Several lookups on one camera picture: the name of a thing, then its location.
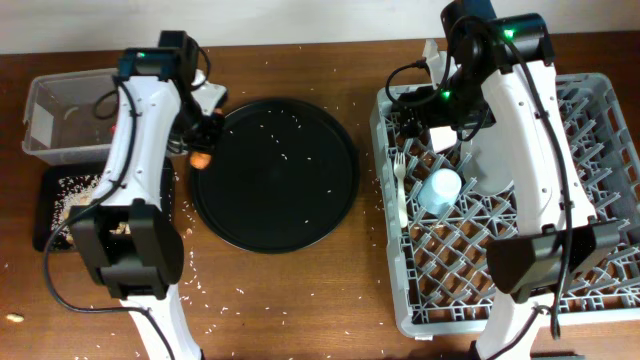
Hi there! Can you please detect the round black tray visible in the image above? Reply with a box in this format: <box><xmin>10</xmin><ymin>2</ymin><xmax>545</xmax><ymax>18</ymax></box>
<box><xmin>190</xmin><ymin>98</ymin><xmax>360</xmax><ymax>254</ymax></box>

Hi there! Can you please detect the rice and peanut waste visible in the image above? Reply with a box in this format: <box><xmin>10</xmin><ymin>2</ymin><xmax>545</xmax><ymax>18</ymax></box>
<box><xmin>50</xmin><ymin>175</ymin><xmax>101</xmax><ymax>230</ymax></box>

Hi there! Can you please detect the blue cup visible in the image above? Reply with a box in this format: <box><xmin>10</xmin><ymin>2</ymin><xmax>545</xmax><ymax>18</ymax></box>
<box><xmin>417</xmin><ymin>168</ymin><xmax>462</xmax><ymax>216</ymax></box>

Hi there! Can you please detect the white plastic fork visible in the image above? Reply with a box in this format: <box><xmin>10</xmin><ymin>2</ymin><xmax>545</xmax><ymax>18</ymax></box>
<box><xmin>393</xmin><ymin>151</ymin><xmax>408</xmax><ymax>228</ymax></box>

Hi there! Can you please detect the light grey plate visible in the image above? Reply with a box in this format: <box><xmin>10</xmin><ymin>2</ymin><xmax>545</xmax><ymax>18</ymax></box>
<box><xmin>460</xmin><ymin>133</ymin><xmax>513</xmax><ymax>196</ymax></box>

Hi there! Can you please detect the grey dishwasher rack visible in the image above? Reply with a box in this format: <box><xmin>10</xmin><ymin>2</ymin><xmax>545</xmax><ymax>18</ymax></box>
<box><xmin>370</xmin><ymin>73</ymin><xmax>639</xmax><ymax>340</ymax></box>

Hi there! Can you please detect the black rectangular tray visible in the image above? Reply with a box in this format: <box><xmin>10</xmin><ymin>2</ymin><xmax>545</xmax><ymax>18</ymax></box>
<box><xmin>32</xmin><ymin>158</ymin><xmax>175</xmax><ymax>252</ymax></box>

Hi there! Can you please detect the pink bowl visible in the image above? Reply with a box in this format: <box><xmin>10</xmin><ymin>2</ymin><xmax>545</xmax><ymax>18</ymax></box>
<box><xmin>429</xmin><ymin>126</ymin><xmax>457</xmax><ymax>153</ymax></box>

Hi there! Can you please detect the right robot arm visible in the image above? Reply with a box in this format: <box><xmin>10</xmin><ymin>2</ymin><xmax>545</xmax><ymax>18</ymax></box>
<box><xmin>390</xmin><ymin>1</ymin><xmax>620</xmax><ymax>359</ymax></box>

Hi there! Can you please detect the orange carrot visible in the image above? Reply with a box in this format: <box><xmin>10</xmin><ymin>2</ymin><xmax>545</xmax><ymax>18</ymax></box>
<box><xmin>189</xmin><ymin>152</ymin><xmax>212</xmax><ymax>170</ymax></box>

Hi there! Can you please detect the clear plastic bin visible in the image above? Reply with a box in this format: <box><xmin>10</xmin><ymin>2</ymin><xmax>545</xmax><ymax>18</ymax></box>
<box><xmin>22</xmin><ymin>68</ymin><xmax>116</xmax><ymax>166</ymax></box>

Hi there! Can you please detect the peanut on table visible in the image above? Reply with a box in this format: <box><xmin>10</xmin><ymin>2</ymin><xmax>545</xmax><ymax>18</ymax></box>
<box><xmin>6</xmin><ymin>313</ymin><xmax>24</xmax><ymax>323</ymax></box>

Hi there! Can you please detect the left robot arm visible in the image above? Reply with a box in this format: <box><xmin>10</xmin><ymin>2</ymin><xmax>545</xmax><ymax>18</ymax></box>
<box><xmin>62</xmin><ymin>30</ymin><xmax>227</xmax><ymax>359</ymax></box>

